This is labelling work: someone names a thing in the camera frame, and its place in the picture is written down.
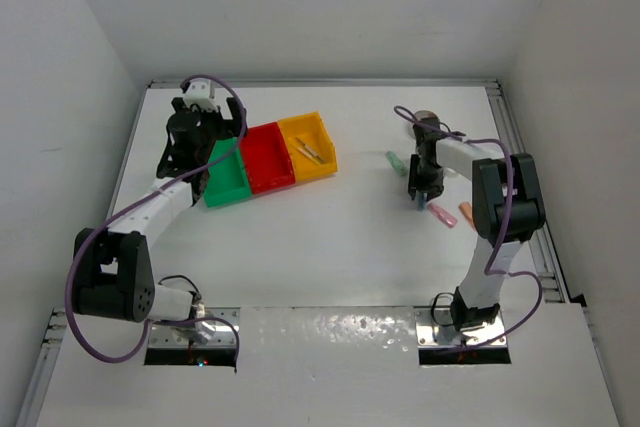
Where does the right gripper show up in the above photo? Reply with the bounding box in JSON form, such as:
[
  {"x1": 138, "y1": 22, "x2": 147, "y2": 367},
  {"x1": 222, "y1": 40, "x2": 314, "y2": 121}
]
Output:
[{"x1": 410, "y1": 154, "x2": 445, "y2": 200}]

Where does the red plastic bin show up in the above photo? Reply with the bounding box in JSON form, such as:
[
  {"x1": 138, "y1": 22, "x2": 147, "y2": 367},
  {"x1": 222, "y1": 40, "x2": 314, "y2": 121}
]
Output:
[{"x1": 240, "y1": 122, "x2": 295, "y2": 195}]

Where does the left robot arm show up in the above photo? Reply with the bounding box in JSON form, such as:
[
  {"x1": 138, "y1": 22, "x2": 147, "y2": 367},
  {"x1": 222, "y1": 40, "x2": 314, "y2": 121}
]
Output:
[{"x1": 68, "y1": 96, "x2": 246, "y2": 323}]

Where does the green correction tape case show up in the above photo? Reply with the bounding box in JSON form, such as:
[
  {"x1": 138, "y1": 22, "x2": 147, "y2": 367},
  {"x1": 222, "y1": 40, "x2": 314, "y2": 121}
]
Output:
[{"x1": 385, "y1": 151, "x2": 409, "y2": 177}]

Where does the pink correction tape case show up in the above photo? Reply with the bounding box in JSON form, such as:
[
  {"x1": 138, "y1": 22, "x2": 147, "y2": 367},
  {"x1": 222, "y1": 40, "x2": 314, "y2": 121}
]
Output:
[{"x1": 427, "y1": 203, "x2": 458, "y2": 228}]

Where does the green plastic bin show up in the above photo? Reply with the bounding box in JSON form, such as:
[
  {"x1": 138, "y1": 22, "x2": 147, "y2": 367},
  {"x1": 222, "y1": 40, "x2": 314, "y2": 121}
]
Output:
[{"x1": 203, "y1": 149, "x2": 251, "y2": 208}]

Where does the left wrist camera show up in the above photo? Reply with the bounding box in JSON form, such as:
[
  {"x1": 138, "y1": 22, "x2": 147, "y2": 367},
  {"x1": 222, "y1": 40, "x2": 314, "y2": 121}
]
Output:
[{"x1": 183, "y1": 78, "x2": 217, "y2": 112}]

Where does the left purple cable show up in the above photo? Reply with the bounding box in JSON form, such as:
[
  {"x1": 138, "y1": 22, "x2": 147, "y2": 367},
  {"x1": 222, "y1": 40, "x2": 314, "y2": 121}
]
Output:
[{"x1": 64, "y1": 73, "x2": 249, "y2": 364}]

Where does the orange correction tape case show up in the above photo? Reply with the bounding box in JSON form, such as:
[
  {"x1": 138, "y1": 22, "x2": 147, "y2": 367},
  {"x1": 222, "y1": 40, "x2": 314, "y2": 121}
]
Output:
[{"x1": 459, "y1": 202, "x2": 476, "y2": 230}]

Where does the yellow plastic bin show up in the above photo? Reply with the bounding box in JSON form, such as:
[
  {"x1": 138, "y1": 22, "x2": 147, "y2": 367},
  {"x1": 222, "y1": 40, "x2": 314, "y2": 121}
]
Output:
[{"x1": 277, "y1": 112, "x2": 338, "y2": 183}]

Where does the purple cable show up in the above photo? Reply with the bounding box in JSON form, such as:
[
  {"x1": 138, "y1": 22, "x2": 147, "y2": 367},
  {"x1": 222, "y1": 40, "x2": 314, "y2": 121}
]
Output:
[
  {"x1": 393, "y1": 105, "x2": 544, "y2": 348},
  {"x1": 64, "y1": 73, "x2": 249, "y2": 364}
]

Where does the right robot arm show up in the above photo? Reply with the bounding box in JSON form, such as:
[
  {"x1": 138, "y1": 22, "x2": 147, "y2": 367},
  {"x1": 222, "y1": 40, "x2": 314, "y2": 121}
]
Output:
[{"x1": 407, "y1": 117, "x2": 546, "y2": 331}]

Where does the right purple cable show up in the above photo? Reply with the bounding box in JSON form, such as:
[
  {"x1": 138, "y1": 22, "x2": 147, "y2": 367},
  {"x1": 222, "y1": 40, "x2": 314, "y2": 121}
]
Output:
[{"x1": 393, "y1": 105, "x2": 544, "y2": 348}]

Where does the blue thin pen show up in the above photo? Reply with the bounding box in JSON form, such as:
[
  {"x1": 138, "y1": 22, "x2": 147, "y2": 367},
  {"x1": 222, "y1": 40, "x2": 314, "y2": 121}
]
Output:
[{"x1": 295, "y1": 146, "x2": 316, "y2": 162}]

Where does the metal base plate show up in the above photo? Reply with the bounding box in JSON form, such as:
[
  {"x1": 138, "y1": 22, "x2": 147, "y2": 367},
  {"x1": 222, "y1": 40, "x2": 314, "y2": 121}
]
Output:
[
  {"x1": 148, "y1": 307, "x2": 240, "y2": 350},
  {"x1": 414, "y1": 306, "x2": 508, "y2": 350}
]

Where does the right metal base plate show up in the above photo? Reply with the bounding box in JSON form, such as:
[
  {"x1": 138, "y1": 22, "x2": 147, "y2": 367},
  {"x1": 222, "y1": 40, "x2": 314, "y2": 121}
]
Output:
[{"x1": 414, "y1": 306, "x2": 508, "y2": 350}]

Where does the yellow highlighter pen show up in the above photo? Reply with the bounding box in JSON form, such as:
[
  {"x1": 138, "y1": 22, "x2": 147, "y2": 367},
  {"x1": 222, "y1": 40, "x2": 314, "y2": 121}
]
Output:
[{"x1": 295, "y1": 137, "x2": 325, "y2": 164}]

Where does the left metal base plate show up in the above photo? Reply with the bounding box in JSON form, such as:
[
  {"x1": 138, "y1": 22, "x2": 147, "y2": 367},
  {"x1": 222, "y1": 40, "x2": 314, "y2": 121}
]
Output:
[{"x1": 148, "y1": 307, "x2": 240, "y2": 350}]

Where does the grey wide tape roll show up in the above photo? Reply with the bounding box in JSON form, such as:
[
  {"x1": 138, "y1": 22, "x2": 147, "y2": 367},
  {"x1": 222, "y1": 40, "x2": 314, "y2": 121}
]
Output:
[{"x1": 412, "y1": 110, "x2": 440, "y2": 139}]

